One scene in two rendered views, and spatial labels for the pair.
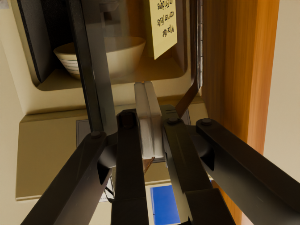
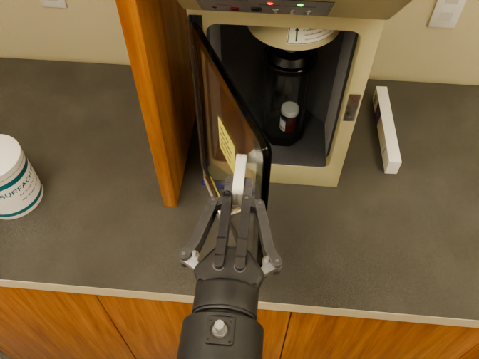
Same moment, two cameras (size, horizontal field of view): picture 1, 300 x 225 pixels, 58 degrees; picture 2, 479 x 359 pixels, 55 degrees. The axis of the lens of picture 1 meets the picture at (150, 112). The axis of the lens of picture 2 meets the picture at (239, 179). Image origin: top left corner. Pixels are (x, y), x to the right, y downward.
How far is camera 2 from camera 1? 0.63 m
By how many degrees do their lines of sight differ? 77
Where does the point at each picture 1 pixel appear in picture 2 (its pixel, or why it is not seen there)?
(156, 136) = (234, 200)
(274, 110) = not seen: outside the picture
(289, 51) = not seen: outside the picture
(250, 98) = (145, 45)
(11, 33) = (356, 79)
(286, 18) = not seen: outside the picture
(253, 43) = (153, 85)
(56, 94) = (342, 26)
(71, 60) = (318, 40)
